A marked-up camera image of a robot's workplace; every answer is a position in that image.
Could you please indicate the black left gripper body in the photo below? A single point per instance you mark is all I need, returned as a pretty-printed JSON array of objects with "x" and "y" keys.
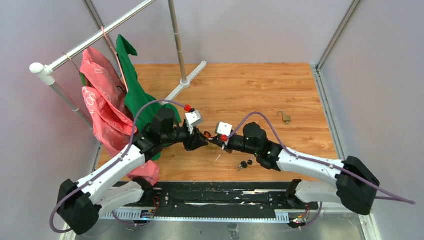
[{"x": 188, "y": 142}]

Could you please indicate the aluminium frame post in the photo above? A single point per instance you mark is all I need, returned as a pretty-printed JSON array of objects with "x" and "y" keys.
[{"x": 368, "y": 223}]

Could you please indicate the large brass padlock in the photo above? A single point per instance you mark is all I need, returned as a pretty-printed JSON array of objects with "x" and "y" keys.
[{"x": 212, "y": 146}]

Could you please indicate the small brass padlock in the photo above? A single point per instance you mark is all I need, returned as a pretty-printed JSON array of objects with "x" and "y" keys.
[{"x": 285, "y": 118}]

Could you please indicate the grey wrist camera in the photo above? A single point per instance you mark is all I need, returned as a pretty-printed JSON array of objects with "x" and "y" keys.
[
  {"x": 223, "y": 128},
  {"x": 193, "y": 119}
]

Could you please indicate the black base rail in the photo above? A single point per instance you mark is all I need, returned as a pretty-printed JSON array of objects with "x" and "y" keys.
[{"x": 218, "y": 202}]

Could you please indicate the orange black Opel padlock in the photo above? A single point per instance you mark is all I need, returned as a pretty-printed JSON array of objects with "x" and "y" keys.
[{"x": 207, "y": 134}]

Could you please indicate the white metal clothes rack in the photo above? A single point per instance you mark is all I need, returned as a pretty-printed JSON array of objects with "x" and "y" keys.
[{"x": 45, "y": 72}]

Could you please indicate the green garment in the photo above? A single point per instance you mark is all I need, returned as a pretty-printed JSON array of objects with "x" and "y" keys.
[{"x": 136, "y": 96}]

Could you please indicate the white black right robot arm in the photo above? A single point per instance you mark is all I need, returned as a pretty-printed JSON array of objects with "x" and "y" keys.
[{"x": 348, "y": 182}]

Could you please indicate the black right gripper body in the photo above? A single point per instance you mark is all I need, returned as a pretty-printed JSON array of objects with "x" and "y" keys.
[{"x": 228, "y": 145}]

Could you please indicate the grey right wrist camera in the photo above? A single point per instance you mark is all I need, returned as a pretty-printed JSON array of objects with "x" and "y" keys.
[{"x": 223, "y": 128}]

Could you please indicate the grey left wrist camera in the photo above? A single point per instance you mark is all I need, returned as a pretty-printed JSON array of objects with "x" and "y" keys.
[{"x": 193, "y": 119}]

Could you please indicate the pink patterned garment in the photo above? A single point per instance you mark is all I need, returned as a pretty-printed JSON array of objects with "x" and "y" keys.
[{"x": 104, "y": 98}]

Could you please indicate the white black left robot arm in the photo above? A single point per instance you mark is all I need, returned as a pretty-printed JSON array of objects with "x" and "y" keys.
[{"x": 80, "y": 204}]

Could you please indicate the black-headed key bunch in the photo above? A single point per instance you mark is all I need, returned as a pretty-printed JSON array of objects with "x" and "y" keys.
[{"x": 244, "y": 165}]

